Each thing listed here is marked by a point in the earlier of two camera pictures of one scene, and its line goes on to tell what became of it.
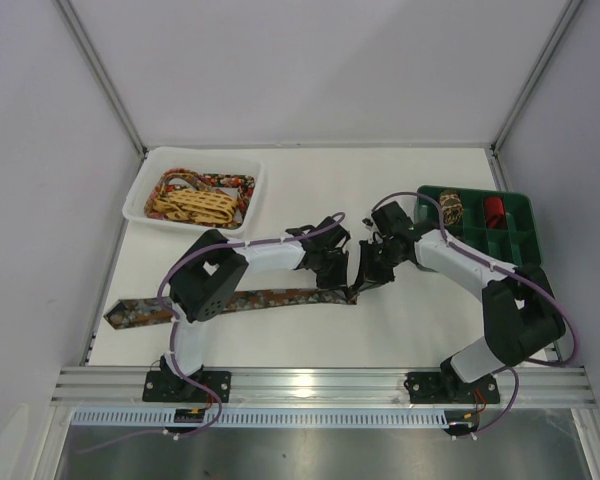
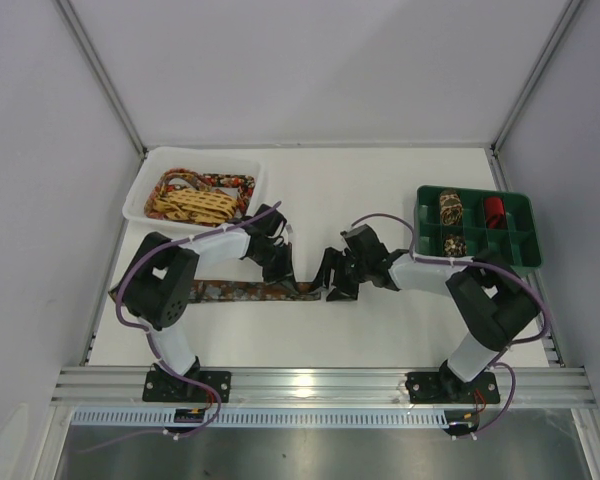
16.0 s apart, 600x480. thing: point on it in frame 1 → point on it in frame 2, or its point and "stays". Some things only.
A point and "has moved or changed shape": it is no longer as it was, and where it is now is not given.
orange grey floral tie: (136, 311) has moved or changed shape
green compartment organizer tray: (499, 225) stays
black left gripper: (333, 270) → (278, 265)
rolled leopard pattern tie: (452, 206) stays
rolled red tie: (495, 215) stays
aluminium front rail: (318, 387) stays
